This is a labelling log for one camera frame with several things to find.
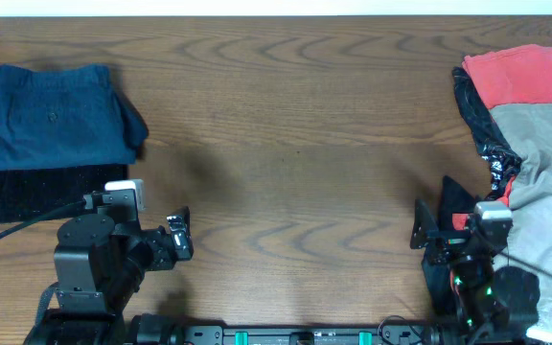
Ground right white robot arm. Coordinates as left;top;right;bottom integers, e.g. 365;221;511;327
410;199;540;344

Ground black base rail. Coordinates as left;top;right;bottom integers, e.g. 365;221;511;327
123;314;467;345

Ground folded black sparkly garment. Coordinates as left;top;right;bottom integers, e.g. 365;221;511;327
0;122;129;224

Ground navy blue denim shorts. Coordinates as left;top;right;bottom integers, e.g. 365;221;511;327
0;64;149;171

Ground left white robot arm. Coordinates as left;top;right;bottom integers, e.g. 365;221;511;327
25;189;194;345

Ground red and black garment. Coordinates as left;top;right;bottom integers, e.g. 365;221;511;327
422;43;552;317

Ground khaki beige shorts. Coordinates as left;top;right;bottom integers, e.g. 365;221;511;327
491;103;552;334

